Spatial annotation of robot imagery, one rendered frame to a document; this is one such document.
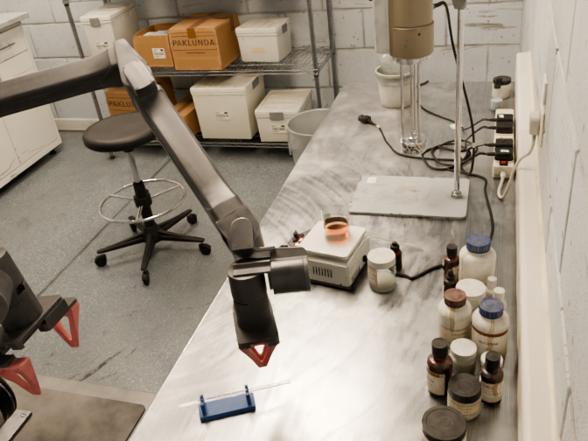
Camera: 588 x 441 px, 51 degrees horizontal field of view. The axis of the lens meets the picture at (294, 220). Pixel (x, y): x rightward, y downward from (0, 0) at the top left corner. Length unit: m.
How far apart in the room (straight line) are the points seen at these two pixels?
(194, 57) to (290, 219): 2.06
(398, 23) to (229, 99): 2.22
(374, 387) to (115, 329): 1.65
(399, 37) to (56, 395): 1.31
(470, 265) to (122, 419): 0.99
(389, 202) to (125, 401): 0.89
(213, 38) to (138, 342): 1.71
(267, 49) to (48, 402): 2.26
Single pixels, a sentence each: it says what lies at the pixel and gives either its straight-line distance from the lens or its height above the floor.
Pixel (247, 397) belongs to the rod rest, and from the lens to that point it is 1.13.
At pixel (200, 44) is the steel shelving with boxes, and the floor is 0.71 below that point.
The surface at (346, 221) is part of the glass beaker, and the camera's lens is 1.33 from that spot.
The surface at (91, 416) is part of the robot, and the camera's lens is 1.80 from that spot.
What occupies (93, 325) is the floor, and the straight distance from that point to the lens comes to 2.70.
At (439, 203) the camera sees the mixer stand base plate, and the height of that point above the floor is 0.76.
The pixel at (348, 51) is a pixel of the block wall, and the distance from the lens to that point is 3.71.
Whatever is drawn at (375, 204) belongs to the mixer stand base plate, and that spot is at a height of 0.76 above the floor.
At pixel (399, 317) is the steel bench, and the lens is 1.29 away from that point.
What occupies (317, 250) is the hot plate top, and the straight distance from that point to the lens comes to 1.34.
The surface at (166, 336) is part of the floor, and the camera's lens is 2.52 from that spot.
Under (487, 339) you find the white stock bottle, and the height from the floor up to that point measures 0.81.
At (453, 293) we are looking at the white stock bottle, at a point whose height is 0.86.
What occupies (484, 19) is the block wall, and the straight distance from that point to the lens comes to 3.58.
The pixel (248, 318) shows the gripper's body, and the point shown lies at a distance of 0.99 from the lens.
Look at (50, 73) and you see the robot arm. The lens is 1.29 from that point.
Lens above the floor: 1.60
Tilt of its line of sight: 32 degrees down
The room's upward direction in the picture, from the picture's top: 8 degrees counter-clockwise
